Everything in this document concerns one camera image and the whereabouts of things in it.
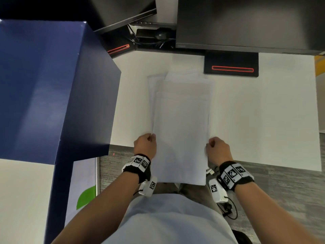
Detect person's left forearm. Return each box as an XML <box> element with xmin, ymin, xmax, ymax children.
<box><xmin>51</xmin><ymin>171</ymin><xmax>143</xmax><ymax>244</ymax></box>

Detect blue partition box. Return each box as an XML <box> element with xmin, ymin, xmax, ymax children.
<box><xmin>0</xmin><ymin>19</ymin><xmax>122</xmax><ymax>244</ymax></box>

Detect person's left hand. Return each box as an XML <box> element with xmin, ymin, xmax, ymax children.
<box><xmin>134</xmin><ymin>133</ymin><xmax>157</xmax><ymax>160</ymax></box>

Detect black left wristband with markers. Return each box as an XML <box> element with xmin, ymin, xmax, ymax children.
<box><xmin>121</xmin><ymin>153</ymin><xmax>152</xmax><ymax>185</ymax></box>

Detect yellow object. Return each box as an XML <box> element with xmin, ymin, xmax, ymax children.
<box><xmin>315</xmin><ymin>55</ymin><xmax>325</xmax><ymax>74</ymax></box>

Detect person's brown trousers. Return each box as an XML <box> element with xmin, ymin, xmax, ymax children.
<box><xmin>152</xmin><ymin>182</ymin><xmax>222</xmax><ymax>214</ymax></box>

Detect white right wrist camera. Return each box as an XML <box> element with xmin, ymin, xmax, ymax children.
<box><xmin>208</xmin><ymin>178</ymin><xmax>229</xmax><ymax>204</ymax></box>

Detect black right wristband with markers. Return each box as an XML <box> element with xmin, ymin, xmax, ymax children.
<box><xmin>217</xmin><ymin>161</ymin><xmax>255</xmax><ymax>192</ymax></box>

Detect white poster with green shape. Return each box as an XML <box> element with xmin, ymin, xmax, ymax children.
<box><xmin>64</xmin><ymin>157</ymin><xmax>100</xmax><ymax>227</ymax></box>

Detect black cables bundle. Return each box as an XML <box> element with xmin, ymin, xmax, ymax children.
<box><xmin>126</xmin><ymin>23</ymin><xmax>177</xmax><ymax>50</ymax></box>

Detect large black monitor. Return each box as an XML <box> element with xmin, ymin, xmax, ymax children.
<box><xmin>175</xmin><ymin>0</ymin><xmax>325</xmax><ymax>56</ymax></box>

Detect small black monitor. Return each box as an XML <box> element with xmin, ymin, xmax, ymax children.
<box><xmin>86</xmin><ymin>0</ymin><xmax>157</xmax><ymax>33</ymax></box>

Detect small black monitor base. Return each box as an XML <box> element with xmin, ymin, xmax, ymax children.
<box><xmin>101</xmin><ymin>35</ymin><xmax>135</xmax><ymax>58</ymax></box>

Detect person's right forearm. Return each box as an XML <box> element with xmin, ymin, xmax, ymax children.
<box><xmin>234</xmin><ymin>181</ymin><xmax>321</xmax><ymax>244</ymax></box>

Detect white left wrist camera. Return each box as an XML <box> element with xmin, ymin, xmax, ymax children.
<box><xmin>138</xmin><ymin>175</ymin><xmax>158</xmax><ymax>197</ymax></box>

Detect person's right hand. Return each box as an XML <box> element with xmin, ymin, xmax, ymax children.
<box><xmin>205</xmin><ymin>136</ymin><xmax>234</xmax><ymax>167</ymax></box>

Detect large white paper sheet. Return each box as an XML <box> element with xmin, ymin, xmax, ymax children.
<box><xmin>151</xmin><ymin>93</ymin><xmax>212</xmax><ymax>186</ymax></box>

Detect black wristband with markers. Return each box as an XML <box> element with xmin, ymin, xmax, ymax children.
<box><xmin>217</xmin><ymin>161</ymin><xmax>255</xmax><ymax>192</ymax></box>
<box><xmin>121</xmin><ymin>153</ymin><xmax>152</xmax><ymax>185</ymax></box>

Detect black chair part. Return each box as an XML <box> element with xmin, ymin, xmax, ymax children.
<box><xmin>232</xmin><ymin>230</ymin><xmax>254</xmax><ymax>244</ymax></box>

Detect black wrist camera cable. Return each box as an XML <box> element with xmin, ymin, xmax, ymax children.
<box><xmin>220</xmin><ymin>196</ymin><xmax>239</xmax><ymax>219</ymax></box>

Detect person's light grey shirt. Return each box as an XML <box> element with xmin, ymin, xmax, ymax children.
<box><xmin>102</xmin><ymin>192</ymin><xmax>240</xmax><ymax>244</ymax></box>

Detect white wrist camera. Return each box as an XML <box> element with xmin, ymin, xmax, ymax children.
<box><xmin>208</xmin><ymin>178</ymin><xmax>229</xmax><ymax>204</ymax></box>
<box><xmin>138</xmin><ymin>175</ymin><xmax>158</xmax><ymax>197</ymax></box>

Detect large black monitor base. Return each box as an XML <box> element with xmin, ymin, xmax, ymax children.
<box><xmin>204</xmin><ymin>51</ymin><xmax>259</xmax><ymax>78</ymax></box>

